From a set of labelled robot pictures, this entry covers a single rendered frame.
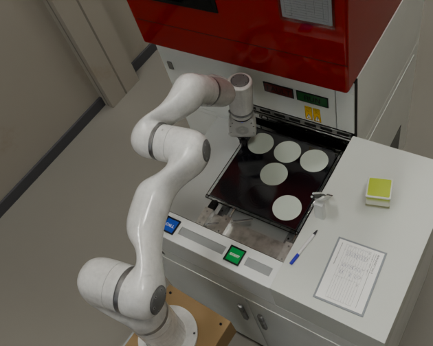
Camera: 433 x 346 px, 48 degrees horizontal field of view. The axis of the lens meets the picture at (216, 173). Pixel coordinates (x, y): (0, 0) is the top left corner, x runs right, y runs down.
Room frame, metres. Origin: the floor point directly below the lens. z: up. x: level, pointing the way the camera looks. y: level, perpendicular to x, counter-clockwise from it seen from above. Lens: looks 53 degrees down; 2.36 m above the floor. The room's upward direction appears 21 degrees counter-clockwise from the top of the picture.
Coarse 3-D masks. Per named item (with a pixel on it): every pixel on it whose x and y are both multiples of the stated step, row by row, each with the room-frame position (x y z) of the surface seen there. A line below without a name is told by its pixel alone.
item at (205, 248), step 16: (192, 224) 0.90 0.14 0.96; (176, 240) 0.87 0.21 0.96; (192, 240) 0.85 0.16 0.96; (208, 240) 0.82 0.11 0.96; (224, 240) 0.80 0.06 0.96; (192, 256) 0.82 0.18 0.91; (208, 256) 0.77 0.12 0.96; (256, 256) 0.71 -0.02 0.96; (224, 272) 0.72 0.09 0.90; (240, 272) 0.68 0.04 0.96; (256, 272) 0.66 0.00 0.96; (272, 272) 0.64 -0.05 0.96; (256, 288) 0.63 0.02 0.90
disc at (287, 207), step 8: (280, 200) 0.90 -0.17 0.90; (288, 200) 0.89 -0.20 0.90; (296, 200) 0.88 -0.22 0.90; (272, 208) 0.88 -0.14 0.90; (280, 208) 0.87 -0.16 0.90; (288, 208) 0.86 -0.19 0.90; (296, 208) 0.85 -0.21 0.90; (280, 216) 0.84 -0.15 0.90; (288, 216) 0.83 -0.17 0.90; (296, 216) 0.82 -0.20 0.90
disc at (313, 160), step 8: (304, 152) 1.06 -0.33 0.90; (312, 152) 1.04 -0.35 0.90; (320, 152) 1.03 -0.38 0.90; (304, 160) 1.02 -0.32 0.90; (312, 160) 1.01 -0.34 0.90; (320, 160) 1.00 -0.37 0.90; (328, 160) 0.99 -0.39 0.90; (304, 168) 0.99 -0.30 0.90; (312, 168) 0.98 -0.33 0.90; (320, 168) 0.97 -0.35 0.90
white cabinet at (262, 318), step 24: (432, 240) 0.63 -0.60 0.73; (168, 264) 0.97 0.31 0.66; (192, 264) 0.84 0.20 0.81; (192, 288) 0.92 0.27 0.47; (216, 288) 0.79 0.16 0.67; (240, 288) 0.69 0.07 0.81; (216, 312) 0.87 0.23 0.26; (240, 312) 0.74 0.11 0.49; (264, 312) 0.64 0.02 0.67; (288, 312) 0.56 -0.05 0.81; (408, 312) 0.54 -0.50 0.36; (264, 336) 0.69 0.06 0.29; (288, 336) 0.58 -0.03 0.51; (312, 336) 0.50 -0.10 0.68; (336, 336) 0.43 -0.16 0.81
